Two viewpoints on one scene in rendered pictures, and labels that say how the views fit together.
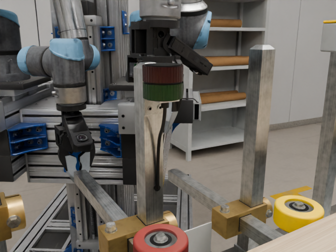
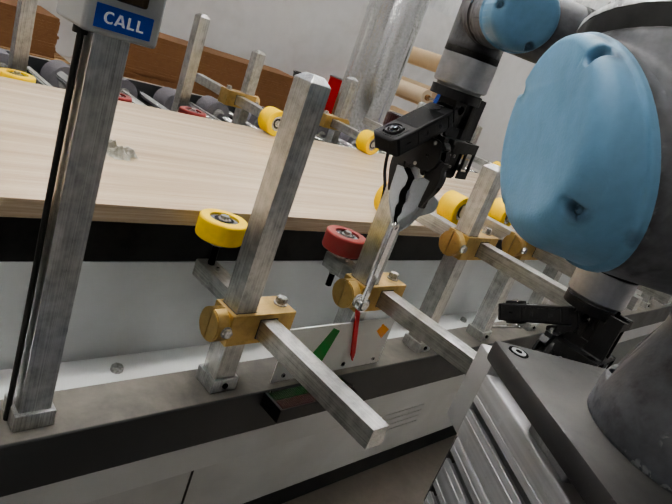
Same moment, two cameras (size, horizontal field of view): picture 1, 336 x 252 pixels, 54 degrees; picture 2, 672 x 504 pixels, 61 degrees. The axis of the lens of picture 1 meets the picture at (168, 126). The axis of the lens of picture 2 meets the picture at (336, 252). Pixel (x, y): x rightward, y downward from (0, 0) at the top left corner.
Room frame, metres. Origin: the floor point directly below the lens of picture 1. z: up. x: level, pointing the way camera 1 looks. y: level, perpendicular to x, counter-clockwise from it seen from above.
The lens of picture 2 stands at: (1.39, -0.31, 1.21)
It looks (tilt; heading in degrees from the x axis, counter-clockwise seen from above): 19 degrees down; 162
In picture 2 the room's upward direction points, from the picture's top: 21 degrees clockwise
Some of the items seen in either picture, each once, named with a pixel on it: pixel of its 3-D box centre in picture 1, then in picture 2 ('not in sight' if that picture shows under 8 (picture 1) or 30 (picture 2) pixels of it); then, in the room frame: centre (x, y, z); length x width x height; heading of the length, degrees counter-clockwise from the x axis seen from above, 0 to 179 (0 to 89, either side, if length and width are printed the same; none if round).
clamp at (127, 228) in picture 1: (140, 234); (367, 290); (0.52, 0.05, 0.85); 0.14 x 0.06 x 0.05; 121
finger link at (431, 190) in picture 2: not in sight; (428, 176); (0.66, 0.01, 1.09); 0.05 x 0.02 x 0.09; 30
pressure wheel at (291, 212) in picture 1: (295, 232); (215, 247); (0.51, -0.22, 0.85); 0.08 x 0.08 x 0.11
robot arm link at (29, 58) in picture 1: (46, 61); not in sight; (0.87, 0.31, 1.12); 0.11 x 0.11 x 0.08; 58
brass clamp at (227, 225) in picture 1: (242, 214); (247, 320); (0.65, -0.16, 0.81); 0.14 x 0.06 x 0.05; 121
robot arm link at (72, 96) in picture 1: (69, 95); (602, 286); (0.80, 0.24, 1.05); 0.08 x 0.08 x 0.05
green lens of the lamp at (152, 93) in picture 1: (162, 89); not in sight; (0.49, 0.01, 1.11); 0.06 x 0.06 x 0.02
